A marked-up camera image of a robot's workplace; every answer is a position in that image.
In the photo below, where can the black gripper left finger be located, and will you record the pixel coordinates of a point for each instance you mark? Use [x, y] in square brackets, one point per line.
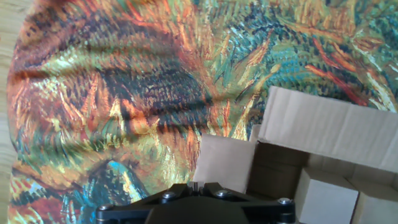
[130, 213]

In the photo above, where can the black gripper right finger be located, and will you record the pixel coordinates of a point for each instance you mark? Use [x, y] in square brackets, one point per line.
[270, 213]

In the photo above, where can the large cardboard box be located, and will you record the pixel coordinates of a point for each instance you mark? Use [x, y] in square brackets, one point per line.
[326, 127]

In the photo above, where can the sunflower painting print cloth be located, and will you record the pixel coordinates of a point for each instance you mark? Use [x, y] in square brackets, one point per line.
[109, 93]

